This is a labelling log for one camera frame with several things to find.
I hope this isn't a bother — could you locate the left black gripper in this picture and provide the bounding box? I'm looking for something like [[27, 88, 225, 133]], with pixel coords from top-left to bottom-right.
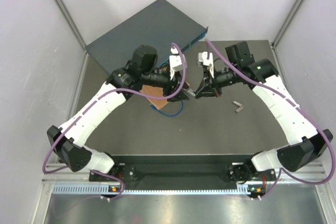
[[141, 67, 190, 102]]

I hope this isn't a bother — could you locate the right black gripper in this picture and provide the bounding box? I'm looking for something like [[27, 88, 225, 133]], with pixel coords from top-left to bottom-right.
[[195, 65, 240, 98]]

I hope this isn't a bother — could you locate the silver sfp module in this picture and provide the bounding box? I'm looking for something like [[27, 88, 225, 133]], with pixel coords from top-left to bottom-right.
[[235, 105, 244, 113], [233, 101, 242, 106]]

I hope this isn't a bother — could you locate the dark blue network switch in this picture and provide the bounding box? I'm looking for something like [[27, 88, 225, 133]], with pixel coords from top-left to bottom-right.
[[86, 0, 208, 73]]

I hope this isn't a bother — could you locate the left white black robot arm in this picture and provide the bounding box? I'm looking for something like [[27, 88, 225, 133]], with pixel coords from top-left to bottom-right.
[[47, 43, 188, 180]]

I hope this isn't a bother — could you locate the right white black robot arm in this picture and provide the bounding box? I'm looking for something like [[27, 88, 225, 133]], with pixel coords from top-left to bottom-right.
[[195, 41, 333, 180]]

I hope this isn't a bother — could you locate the wooden board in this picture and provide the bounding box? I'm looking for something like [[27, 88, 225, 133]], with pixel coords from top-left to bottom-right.
[[141, 84, 170, 110]]

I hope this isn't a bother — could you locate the blue ethernet cable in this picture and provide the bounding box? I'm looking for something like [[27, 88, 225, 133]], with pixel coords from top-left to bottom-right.
[[150, 100, 184, 118]]

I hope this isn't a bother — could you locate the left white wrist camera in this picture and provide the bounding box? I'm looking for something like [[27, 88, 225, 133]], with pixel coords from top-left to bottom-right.
[[169, 47, 183, 80]]

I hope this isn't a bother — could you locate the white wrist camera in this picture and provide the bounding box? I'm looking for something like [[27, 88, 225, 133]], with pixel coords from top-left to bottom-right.
[[169, 47, 183, 80], [197, 51, 214, 78]]

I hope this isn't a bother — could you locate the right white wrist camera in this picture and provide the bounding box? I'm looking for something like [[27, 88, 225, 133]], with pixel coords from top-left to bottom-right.
[[197, 51, 214, 78]]

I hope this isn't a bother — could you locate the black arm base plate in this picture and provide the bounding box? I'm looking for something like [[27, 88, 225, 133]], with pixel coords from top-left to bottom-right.
[[89, 154, 276, 188]]

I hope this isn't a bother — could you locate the slotted cable duct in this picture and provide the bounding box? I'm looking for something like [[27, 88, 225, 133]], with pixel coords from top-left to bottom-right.
[[52, 184, 264, 195]]

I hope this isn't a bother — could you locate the right aluminium frame post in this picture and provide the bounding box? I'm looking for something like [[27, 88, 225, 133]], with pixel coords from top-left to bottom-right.
[[270, 0, 305, 49]]

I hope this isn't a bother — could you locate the aluminium frame post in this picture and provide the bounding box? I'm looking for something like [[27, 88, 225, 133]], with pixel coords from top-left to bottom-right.
[[36, 0, 88, 50], [270, 0, 305, 49]]

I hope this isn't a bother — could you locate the left aluminium frame post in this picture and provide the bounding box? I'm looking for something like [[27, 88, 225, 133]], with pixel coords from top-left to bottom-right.
[[36, 0, 88, 50]]

